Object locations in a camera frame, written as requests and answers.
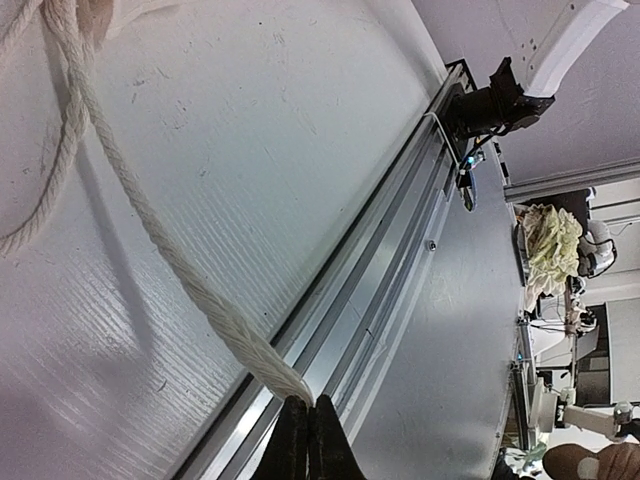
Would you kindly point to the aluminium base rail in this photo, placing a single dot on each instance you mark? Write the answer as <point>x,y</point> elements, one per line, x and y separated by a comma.
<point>410,328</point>

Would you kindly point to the background lab equipment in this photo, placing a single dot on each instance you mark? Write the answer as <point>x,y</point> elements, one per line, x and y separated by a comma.
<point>577,363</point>

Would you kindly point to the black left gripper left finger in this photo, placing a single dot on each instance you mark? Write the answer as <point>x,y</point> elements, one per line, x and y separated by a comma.
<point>285,456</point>

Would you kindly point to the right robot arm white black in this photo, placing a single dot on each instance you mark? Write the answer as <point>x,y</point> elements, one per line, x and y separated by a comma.
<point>552,35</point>

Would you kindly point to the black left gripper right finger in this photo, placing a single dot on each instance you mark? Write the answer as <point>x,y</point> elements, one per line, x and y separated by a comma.
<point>329,452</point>

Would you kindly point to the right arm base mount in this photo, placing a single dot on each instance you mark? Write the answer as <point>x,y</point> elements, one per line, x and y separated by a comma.
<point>499,108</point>

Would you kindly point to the crumpled yellow cloth background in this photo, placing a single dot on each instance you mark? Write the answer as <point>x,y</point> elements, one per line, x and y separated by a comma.
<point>551,241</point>

